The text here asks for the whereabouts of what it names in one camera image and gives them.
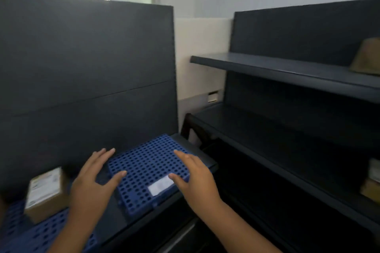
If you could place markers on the blue perforated plastic tray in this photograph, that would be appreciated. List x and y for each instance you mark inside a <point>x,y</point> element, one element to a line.
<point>35,236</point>

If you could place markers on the person's left forearm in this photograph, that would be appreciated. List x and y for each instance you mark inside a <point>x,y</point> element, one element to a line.
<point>74,233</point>

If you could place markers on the person's left middle finger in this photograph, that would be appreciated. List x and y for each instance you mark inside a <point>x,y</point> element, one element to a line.
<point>94,158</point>

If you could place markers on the person's right forearm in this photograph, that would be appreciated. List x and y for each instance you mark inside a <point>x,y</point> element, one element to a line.
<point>234,229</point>

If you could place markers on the brown cardboard box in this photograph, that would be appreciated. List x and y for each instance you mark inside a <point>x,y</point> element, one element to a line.
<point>371,191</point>

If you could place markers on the brown cone-shaped object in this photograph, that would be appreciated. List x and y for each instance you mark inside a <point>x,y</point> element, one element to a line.
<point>368,57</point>

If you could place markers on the person's right thumb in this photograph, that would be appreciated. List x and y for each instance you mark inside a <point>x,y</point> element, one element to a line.
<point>177,179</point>

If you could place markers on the dark shelf unit, tall panel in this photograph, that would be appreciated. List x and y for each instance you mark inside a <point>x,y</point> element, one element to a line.
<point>89,54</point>

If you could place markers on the dark shelf unit, two boards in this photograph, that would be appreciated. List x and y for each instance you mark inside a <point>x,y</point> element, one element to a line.
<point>297,33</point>

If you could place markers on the cardboard box with white label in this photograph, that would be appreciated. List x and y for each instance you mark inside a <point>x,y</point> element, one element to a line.
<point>44,193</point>

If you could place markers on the wall socket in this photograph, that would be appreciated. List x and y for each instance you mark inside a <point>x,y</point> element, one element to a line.
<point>213,97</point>

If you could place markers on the person's left hand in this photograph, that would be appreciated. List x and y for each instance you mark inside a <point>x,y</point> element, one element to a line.
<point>86,193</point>

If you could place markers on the blue perforated tray, white label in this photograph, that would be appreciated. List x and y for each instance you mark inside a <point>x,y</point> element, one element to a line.
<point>148,163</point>

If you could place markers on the person's left thumb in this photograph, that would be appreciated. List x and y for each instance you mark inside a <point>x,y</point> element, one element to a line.
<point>116,179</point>

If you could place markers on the person's right hand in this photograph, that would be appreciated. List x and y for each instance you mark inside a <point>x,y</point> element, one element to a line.
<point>199,187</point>

